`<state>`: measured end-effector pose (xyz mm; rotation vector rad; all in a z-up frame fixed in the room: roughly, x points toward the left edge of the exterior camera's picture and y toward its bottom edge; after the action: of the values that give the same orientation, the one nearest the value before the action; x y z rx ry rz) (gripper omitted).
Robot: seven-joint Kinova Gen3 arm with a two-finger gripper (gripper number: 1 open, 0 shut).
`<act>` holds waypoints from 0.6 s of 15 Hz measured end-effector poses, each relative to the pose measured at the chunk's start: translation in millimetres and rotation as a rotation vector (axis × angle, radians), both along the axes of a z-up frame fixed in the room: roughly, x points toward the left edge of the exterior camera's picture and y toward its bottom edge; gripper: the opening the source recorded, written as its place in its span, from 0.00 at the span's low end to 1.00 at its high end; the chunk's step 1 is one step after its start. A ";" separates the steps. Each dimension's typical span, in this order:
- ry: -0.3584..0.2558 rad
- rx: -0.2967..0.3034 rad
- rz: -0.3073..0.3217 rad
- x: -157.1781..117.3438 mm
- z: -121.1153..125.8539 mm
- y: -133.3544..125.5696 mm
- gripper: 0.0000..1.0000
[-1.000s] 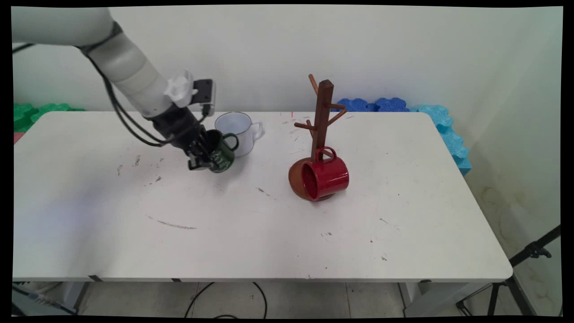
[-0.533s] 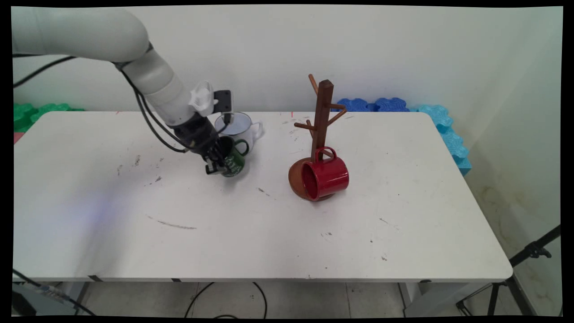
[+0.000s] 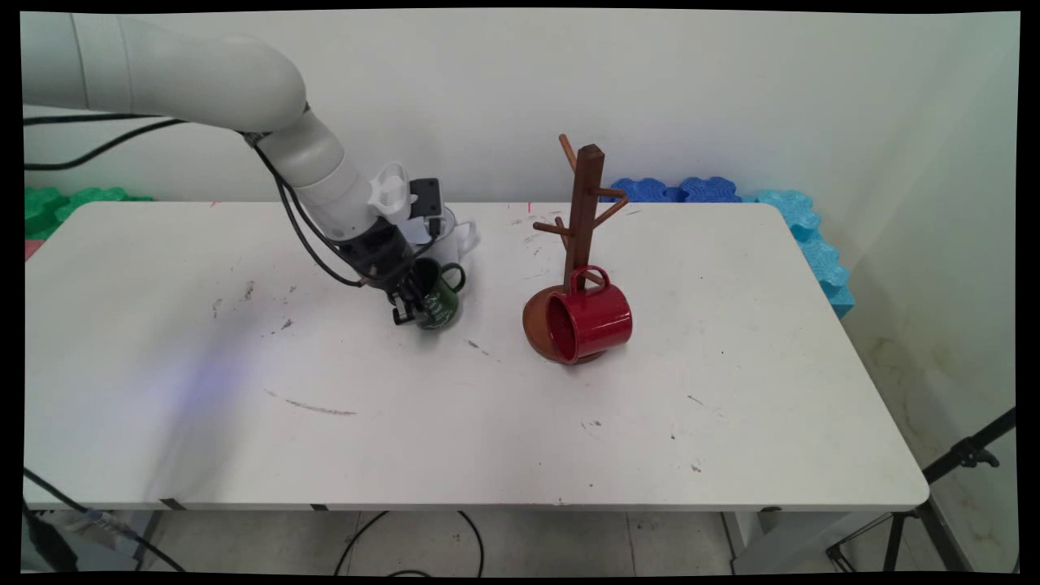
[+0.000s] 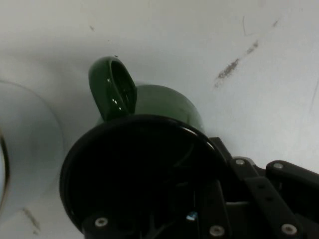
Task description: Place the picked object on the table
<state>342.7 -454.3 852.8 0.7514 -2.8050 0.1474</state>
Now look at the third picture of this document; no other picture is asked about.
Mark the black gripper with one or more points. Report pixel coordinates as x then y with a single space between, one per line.
378 256

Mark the dark green printed mug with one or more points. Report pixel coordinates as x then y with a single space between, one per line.
443 313

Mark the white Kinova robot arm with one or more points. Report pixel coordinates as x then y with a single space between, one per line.
203 81

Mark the white enamel mug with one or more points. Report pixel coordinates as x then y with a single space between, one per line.
455 240

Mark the red mug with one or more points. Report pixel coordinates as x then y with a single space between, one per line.
605 317

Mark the brown wooden mug tree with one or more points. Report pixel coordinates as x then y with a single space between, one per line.
587 211

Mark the blue foam mat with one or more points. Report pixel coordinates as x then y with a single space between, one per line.
682 190

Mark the green foam mat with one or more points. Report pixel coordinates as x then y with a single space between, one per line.
57 205

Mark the red foam mat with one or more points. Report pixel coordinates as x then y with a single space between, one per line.
34 249

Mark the cyan foam mat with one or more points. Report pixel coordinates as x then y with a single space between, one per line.
816 244

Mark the grey box under table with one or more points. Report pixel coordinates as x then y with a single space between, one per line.
81 546

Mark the white table leg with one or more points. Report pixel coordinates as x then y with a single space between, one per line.
780 540

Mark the black tripod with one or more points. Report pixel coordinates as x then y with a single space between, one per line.
967 453

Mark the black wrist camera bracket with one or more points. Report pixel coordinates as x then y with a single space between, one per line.
426 199

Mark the white printed camera mount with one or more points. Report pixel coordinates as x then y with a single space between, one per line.
390 191

